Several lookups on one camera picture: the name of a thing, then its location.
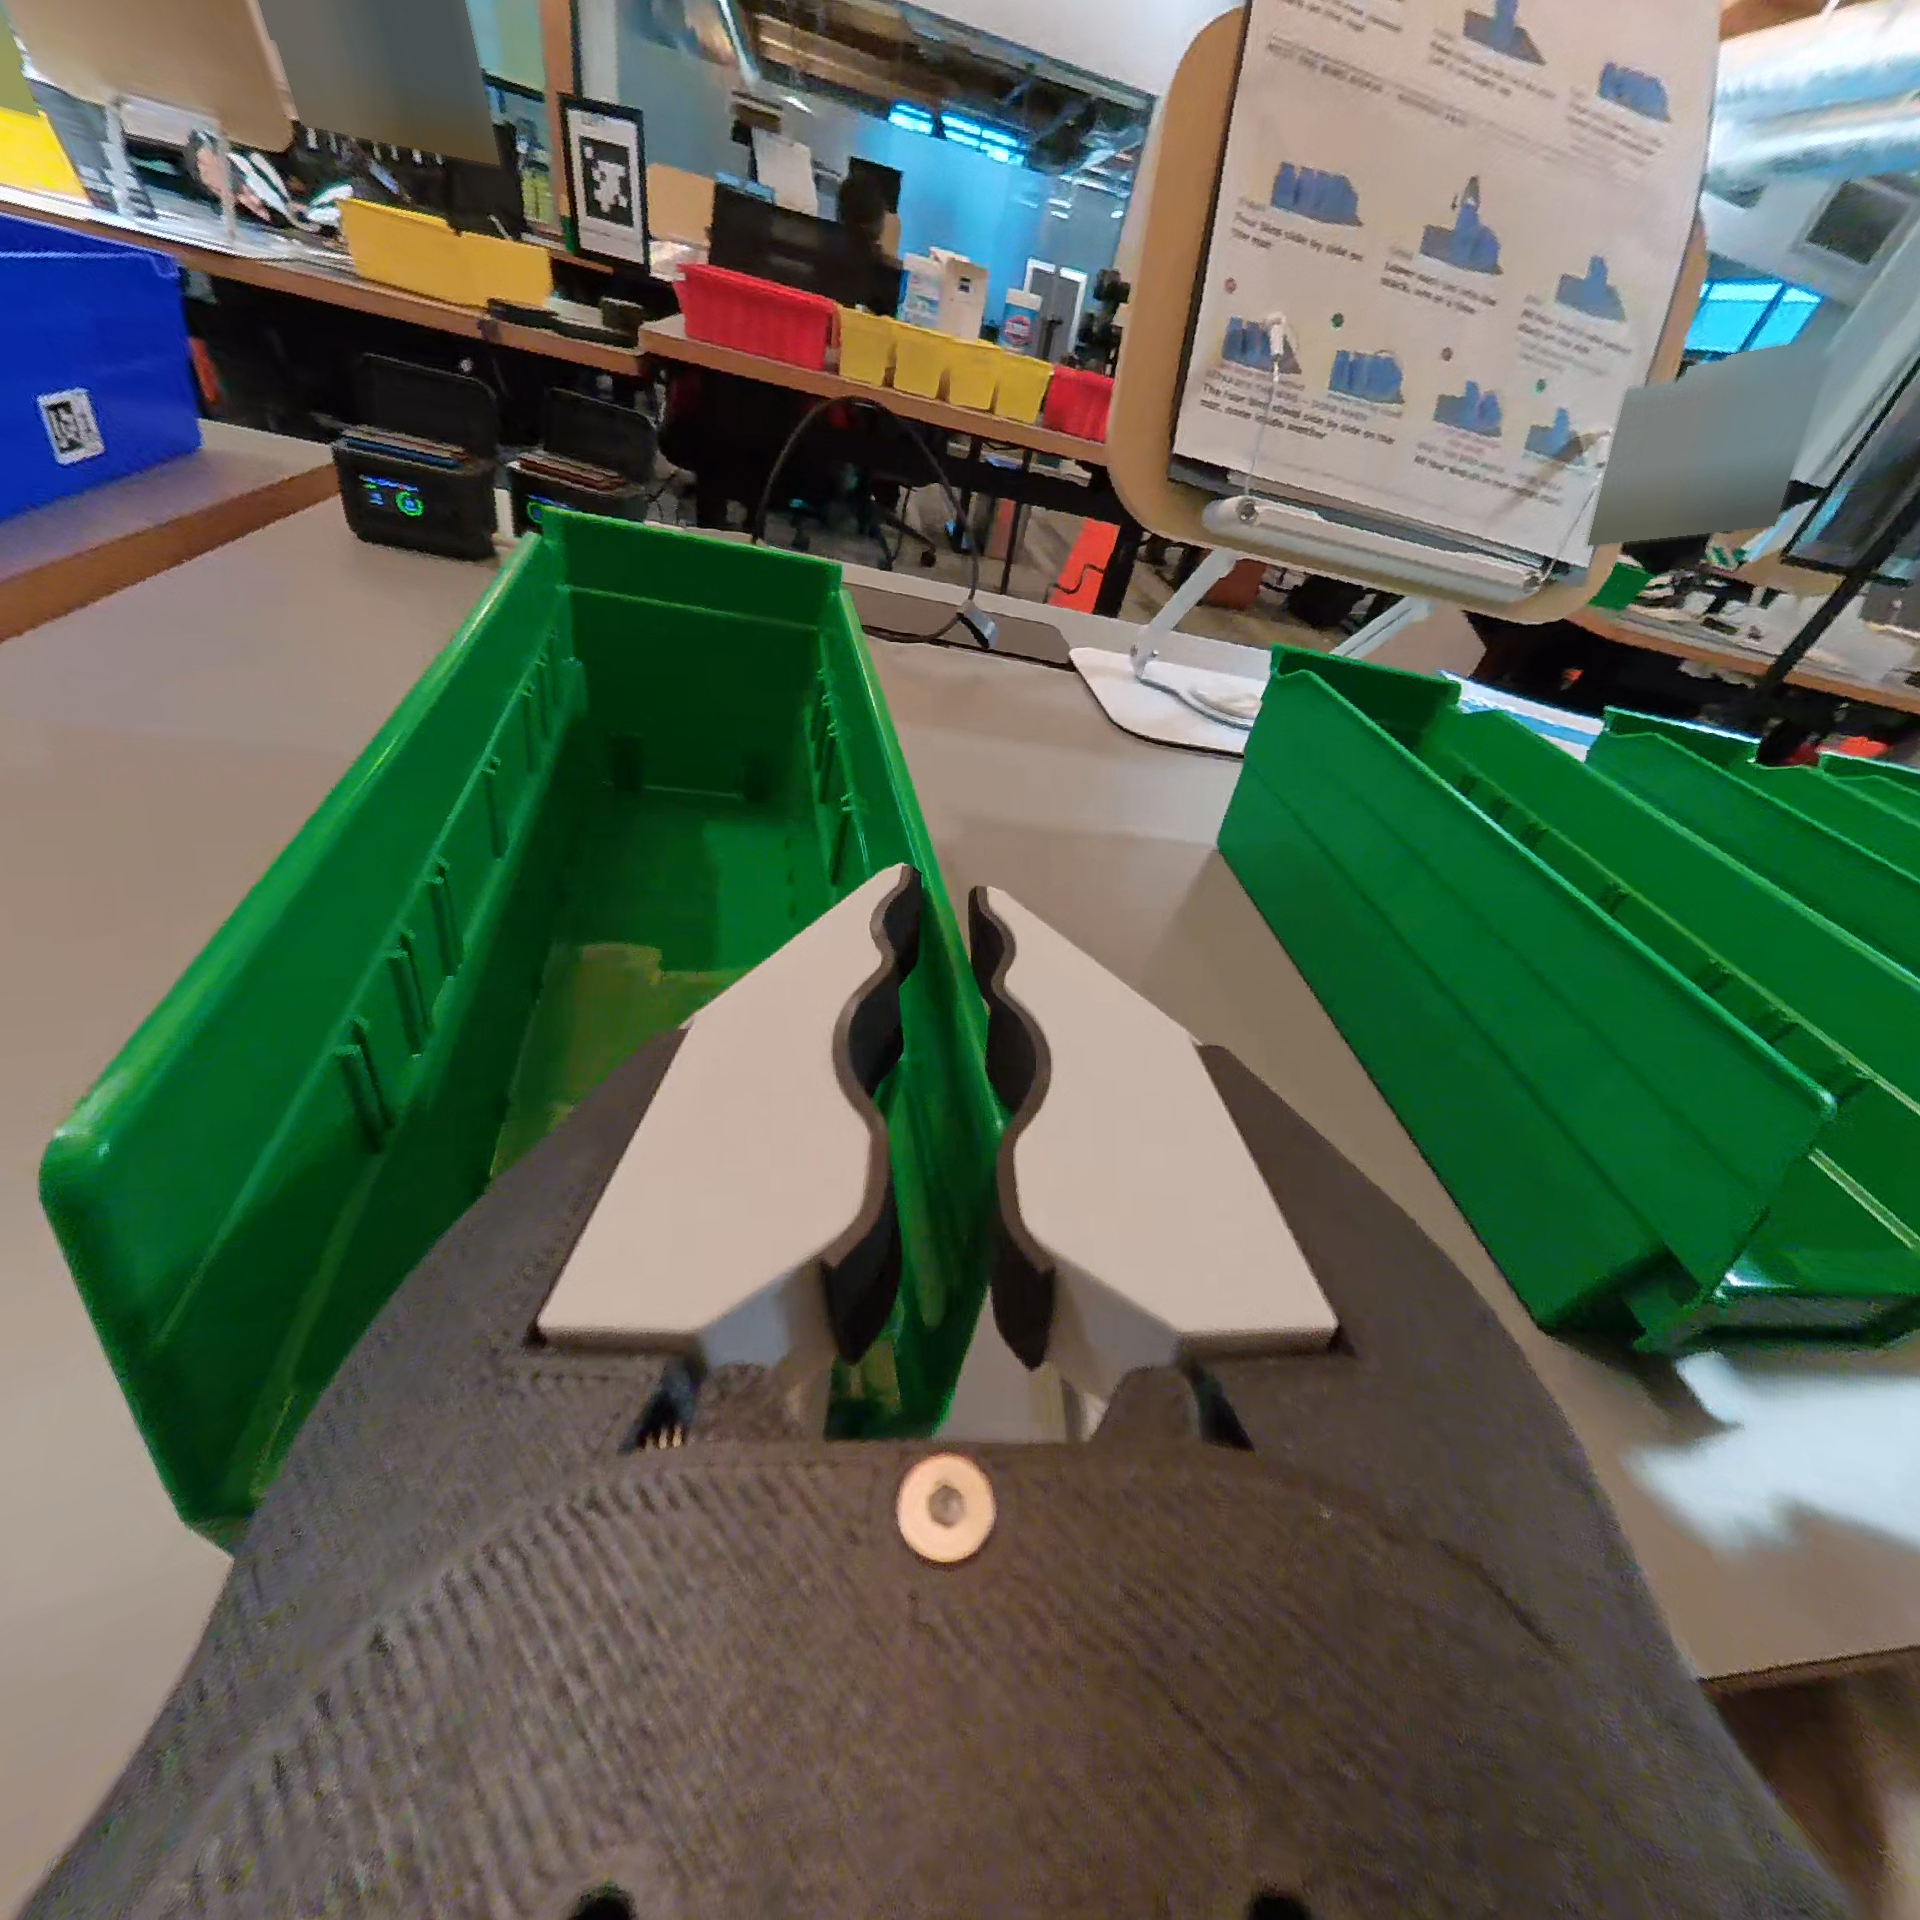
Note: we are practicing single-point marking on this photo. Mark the silver spiral duct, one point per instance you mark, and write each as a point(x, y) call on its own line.
point(1815, 120)

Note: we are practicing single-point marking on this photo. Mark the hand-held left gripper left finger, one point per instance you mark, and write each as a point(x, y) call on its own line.
point(720, 1186)

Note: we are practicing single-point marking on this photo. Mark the blue plastic bin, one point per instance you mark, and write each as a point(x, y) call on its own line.
point(87, 329)

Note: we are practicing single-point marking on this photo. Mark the computer monitor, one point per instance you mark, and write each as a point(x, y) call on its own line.
point(1876, 479)

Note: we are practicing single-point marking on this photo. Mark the small green bin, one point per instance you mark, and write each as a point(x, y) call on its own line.
point(1620, 585)

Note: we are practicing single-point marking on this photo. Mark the instruction sheet on stand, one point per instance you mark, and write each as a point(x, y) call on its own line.
point(1155, 300)

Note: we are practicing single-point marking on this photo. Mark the yellow plastic bin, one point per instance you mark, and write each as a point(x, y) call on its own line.
point(443, 256)
point(38, 150)

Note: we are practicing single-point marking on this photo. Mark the long wooden workbench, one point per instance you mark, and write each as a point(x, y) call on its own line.
point(300, 283)

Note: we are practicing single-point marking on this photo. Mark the white wipes canister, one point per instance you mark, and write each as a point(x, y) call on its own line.
point(1022, 317)

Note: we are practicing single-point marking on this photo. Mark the black and white tag sign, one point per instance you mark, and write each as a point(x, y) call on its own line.
point(601, 180)

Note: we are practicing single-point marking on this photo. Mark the small yellow bin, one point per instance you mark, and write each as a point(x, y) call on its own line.
point(971, 374)
point(866, 346)
point(918, 360)
point(1022, 388)

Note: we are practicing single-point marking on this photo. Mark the red plastic bin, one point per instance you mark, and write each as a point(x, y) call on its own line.
point(757, 317)
point(1081, 405)

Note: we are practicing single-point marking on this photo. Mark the black dumbbell rack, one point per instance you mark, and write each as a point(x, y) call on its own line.
point(1106, 317)

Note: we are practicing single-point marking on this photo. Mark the grey desk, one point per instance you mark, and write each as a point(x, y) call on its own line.
point(150, 494)
point(1081, 839)

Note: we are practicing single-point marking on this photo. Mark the black charging case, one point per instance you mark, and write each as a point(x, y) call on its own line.
point(411, 479)
point(585, 470)

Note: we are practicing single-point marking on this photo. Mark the green plastic bin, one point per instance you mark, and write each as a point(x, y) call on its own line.
point(300, 1123)
point(1876, 785)
point(1423, 930)
point(1798, 960)

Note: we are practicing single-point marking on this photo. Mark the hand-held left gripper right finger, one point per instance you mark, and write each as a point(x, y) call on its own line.
point(1168, 1186)

